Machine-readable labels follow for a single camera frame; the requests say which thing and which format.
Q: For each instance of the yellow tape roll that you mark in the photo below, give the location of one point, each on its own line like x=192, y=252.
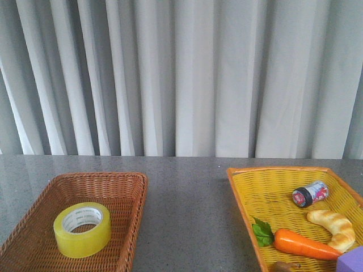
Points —
x=82, y=230

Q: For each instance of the grey pleated curtain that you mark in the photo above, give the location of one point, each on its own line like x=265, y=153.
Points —
x=237, y=79

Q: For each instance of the brown wicker basket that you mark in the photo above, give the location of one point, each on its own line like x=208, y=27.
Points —
x=32, y=244

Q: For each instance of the small black-lidded jar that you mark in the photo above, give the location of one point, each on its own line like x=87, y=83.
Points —
x=306, y=196

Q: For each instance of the orange toy carrot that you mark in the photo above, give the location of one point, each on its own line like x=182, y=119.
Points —
x=291, y=242

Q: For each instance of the brown toy item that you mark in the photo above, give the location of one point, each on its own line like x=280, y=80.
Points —
x=285, y=266

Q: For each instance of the toy croissant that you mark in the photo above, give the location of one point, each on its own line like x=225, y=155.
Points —
x=341, y=229

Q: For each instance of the purple foam block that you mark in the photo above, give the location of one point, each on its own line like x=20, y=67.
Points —
x=351, y=261

